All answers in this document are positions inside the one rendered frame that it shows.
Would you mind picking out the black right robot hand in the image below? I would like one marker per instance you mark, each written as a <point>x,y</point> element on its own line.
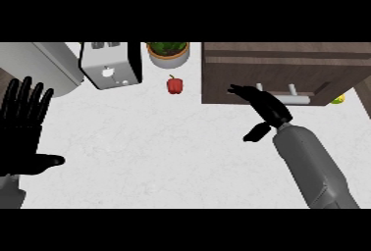
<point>268,108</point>

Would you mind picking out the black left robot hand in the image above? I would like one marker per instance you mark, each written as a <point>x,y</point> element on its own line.
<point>21,130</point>

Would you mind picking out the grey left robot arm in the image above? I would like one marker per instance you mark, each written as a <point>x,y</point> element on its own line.
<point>11,192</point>

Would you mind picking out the brown wooden drawer cabinet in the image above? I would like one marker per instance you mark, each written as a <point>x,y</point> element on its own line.
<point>284,70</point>

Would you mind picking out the yellow green cup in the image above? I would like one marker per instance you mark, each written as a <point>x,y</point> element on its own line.
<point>337,99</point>

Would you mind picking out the pale grey appliance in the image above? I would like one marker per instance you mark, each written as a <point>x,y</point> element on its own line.
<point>40,67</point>

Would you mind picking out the red bell pepper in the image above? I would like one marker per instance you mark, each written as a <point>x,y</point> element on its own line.
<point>175,85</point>

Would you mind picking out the potted green plant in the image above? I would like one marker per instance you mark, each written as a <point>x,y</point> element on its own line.
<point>167,54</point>

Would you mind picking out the silver toaster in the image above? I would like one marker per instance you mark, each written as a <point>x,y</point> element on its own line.
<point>110,65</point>

